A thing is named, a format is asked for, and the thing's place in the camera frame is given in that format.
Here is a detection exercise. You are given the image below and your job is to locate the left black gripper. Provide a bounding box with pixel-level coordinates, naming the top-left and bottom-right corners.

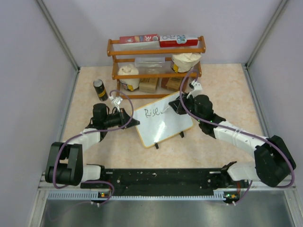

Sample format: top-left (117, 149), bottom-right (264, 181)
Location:
top-left (103, 108), bottom-right (139, 130)

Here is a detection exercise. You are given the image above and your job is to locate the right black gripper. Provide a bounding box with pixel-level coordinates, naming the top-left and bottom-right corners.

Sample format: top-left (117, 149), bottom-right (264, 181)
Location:
top-left (170, 93), bottom-right (204, 122)

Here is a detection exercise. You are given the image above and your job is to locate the yellow framed whiteboard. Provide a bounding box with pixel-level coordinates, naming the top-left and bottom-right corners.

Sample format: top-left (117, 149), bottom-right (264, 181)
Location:
top-left (134, 92), bottom-right (194, 148)

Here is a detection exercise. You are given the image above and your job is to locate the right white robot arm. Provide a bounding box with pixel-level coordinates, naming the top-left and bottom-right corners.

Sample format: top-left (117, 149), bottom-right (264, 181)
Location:
top-left (169, 93), bottom-right (296, 187)

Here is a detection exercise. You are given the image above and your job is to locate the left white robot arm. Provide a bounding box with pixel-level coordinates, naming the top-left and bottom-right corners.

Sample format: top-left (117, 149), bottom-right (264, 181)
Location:
top-left (45, 103), bottom-right (140, 188)

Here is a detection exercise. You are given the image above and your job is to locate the brown packet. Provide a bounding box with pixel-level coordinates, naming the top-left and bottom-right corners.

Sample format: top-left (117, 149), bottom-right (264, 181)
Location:
top-left (161, 78), bottom-right (183, 91)

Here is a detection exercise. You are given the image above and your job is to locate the tan cardboard box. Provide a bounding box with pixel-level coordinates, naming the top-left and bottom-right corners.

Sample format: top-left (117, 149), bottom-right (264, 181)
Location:
top-left (139, 78), bottom-right (158, 93)

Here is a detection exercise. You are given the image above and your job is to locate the white bag lower left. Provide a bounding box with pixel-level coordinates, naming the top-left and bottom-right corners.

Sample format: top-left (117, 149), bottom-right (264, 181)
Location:
top-left (117, 64), bottom-right (140, 91)

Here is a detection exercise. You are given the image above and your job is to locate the white bag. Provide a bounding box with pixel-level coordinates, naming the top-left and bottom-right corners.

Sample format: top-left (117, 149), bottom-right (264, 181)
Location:
top-left (171, 53), bottom-right (202, 73)
top-left (117, 64), bottom-right (140, 91)

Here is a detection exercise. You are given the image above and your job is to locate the white bag middle right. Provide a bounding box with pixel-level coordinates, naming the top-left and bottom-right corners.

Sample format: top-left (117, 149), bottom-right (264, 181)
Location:
top-left (171, 53), bottom-right (202, 73)

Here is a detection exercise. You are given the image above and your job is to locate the wooden three tier shelf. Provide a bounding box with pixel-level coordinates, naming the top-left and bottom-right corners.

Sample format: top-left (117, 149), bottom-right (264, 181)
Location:
top-left (107, 36), bottom-right (206, 99)

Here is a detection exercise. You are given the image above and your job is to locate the clear plastic container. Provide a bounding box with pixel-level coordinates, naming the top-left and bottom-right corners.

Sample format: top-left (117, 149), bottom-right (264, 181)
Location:
top-left (134, 57), bottom-right (165, 74)

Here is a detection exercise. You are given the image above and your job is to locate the black drink can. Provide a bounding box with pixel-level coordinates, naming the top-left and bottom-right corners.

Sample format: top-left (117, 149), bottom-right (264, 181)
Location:
top-left (93, 79), bottom-right (108, 101)

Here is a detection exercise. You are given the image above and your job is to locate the red white wrap box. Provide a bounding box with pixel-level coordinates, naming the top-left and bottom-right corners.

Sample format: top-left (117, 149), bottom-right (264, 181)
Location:
top-left (159, 35), bottom-right (198, 48)

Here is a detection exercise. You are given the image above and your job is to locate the red foil box left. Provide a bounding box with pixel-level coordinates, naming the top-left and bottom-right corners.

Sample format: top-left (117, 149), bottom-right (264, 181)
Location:
top-left (119, 34), bottom-right (160, 50)

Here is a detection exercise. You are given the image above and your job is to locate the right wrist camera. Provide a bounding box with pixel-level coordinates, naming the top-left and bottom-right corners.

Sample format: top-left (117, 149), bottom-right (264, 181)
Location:
top-left (188, 80), bottom-right (203, 97)

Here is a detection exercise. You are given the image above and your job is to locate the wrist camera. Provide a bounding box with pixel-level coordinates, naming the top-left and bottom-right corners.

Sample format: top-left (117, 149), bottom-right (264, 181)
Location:
top-left (188, 80), bottom-right (203, 97)
top-left (109, 96), bottom-right (123, 111)

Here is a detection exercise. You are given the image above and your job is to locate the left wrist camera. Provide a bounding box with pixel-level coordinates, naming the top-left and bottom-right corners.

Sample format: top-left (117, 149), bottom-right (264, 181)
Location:
top-left (109, 96), bottom-right (123, 111)

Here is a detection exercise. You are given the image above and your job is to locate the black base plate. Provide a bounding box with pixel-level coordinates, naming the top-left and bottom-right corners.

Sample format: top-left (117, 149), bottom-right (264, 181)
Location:
top-left (80, 167), bottom-right (237, 196)

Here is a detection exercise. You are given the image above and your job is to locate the grey slotted cable duct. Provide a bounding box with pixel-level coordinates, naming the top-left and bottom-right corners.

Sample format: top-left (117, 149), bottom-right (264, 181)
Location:
top-left (47, 190), bottom-right (236, 201)

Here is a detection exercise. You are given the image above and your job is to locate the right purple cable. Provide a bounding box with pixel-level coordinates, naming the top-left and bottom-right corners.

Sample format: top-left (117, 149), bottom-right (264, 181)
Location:
top-left (179, 69), bottom-right (295, 206)

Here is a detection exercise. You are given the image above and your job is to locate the aluminium frame rail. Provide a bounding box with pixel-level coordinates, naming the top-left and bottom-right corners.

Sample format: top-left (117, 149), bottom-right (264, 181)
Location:
top-left (37, 171), bottom-right (296, 190)

